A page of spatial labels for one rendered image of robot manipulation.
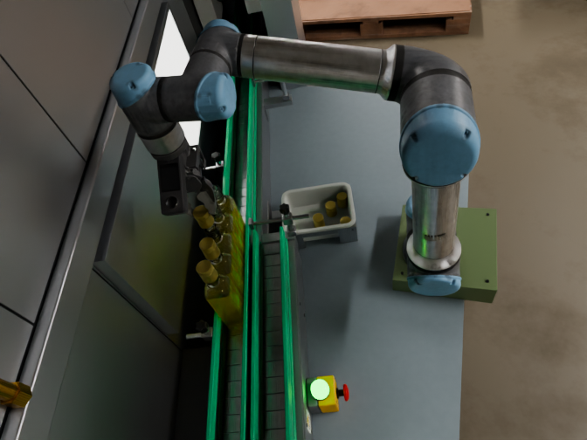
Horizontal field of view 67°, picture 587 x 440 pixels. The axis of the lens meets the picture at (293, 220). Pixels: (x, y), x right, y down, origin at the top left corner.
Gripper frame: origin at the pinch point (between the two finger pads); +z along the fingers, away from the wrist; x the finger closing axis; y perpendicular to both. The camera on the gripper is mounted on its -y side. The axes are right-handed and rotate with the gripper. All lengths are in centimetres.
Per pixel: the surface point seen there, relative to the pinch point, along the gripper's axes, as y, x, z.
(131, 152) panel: 9.5, 11.8, -12.7
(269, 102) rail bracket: 76, -10, 33
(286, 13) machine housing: 97, -21, 12
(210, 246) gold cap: -6.8, -1.3, 3.0
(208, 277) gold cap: -13.2, -0.5, 4.8
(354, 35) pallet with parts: 243, -59, 117
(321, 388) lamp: -30.4, -19.3, 33.7
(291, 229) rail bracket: 12.3, -15.5, 27.7
